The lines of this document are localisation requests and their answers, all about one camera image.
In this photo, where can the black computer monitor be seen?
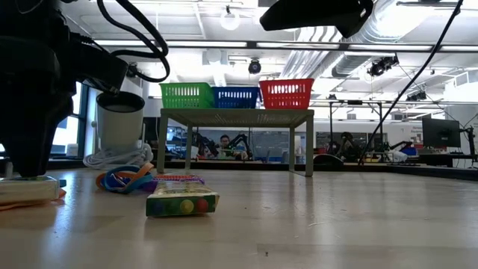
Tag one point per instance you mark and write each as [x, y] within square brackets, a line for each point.
[440, 132]

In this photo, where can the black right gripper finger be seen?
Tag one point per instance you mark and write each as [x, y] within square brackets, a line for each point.
[321, 16]

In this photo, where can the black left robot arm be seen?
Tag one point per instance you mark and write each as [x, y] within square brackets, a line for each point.
[30, 18]

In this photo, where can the round white ceiling lamp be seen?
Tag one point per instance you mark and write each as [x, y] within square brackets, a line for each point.
[229, 20]

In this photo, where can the grey-green perforated riser shelf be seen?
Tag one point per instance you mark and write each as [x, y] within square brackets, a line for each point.
[235, 117]

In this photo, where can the white cylinder device dark top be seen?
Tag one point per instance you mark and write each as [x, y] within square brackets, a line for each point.
[119, 127]

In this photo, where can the background black robot arm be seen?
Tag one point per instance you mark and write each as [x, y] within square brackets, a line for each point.
[203, 143]
[242, 140]

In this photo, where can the blue plastic basket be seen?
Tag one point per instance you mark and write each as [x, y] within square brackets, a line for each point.
[235, 98]

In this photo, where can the long ceiling light bar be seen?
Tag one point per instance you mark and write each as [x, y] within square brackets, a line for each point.
[205, 43]

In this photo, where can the person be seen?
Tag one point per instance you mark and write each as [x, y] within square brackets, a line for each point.
[345, 143]
[224, 143]

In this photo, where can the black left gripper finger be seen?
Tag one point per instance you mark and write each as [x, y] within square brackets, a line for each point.
[33, 138]

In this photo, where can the blue storage bin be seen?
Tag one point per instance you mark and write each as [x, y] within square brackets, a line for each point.
[410, 151]

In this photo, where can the black aluminium table frame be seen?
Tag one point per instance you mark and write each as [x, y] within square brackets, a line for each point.
[429, 171]

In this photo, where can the silver ventilation duct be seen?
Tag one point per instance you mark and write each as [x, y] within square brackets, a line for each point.
[351, 65]

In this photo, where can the background black rig frame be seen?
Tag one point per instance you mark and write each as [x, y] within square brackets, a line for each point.
[354, 102]

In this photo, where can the green plastic basket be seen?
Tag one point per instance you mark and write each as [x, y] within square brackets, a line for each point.
[186, 95]

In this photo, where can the black ceiling camera cluster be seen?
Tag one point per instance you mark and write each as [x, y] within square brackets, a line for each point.
[416, 96]
[381, 66]

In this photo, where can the window with dark frame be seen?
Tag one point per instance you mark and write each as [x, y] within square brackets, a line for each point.
[65, 134]

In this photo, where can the red plastic basket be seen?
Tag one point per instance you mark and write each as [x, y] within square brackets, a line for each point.
[285, 93]

